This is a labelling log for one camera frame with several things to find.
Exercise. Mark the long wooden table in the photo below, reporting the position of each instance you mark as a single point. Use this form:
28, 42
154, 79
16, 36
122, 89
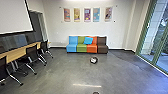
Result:
16, 52

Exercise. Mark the orange sofa seat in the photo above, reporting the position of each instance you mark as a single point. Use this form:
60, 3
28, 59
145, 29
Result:
92, 49

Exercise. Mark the white projection screen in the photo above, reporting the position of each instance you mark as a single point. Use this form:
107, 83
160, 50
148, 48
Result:
13, 15

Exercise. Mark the yellow wall poster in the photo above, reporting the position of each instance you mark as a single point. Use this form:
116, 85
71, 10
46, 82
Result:
77, 15

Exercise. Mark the clear plastic bag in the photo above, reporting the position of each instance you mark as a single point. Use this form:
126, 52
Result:
94, 60

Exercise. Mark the pink and dark wall poster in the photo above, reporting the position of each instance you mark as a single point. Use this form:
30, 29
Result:
108, 14

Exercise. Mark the green framed glass wall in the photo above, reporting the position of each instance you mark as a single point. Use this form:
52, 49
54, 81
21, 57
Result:
144, 30

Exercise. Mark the green sofa seat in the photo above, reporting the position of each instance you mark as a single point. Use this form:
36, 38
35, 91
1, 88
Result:
81, 48

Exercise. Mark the blue cushion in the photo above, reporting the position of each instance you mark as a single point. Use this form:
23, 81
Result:
88, 40

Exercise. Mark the orange and blue wall poster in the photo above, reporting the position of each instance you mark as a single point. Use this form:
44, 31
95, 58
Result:
67, 15

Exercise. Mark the purple wall poster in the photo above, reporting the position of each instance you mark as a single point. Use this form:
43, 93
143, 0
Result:
87, 15

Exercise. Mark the blue sofa seat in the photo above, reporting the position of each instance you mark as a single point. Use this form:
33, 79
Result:
71, 47

